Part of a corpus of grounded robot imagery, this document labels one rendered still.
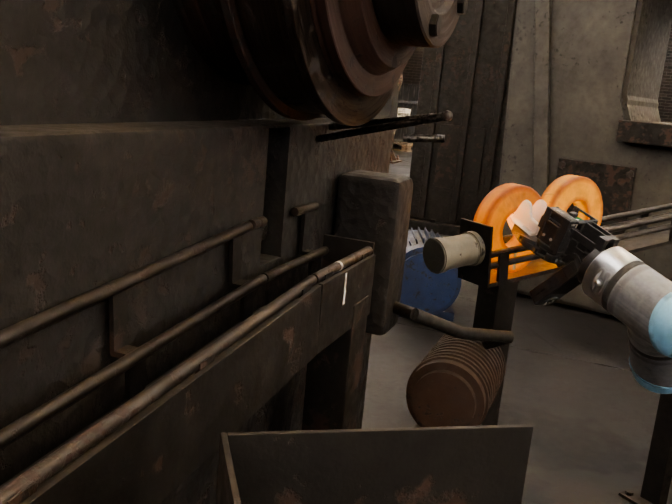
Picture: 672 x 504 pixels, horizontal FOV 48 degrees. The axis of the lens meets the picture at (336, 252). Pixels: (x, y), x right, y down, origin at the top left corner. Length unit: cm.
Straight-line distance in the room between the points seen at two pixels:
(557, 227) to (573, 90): 235
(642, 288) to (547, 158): 244
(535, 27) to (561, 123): 45
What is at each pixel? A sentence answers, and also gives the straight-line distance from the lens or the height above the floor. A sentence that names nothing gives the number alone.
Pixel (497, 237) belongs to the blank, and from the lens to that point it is 131.
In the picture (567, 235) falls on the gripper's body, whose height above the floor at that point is 73.
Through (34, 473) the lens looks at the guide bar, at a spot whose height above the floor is 68.
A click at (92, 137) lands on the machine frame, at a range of 63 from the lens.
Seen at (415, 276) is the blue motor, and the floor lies 21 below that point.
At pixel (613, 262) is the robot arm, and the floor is 71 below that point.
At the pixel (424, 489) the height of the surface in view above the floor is 68.
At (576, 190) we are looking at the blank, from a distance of 144.
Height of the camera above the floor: 93
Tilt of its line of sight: 13 degrees down
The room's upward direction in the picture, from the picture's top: 5 degrees clockwise
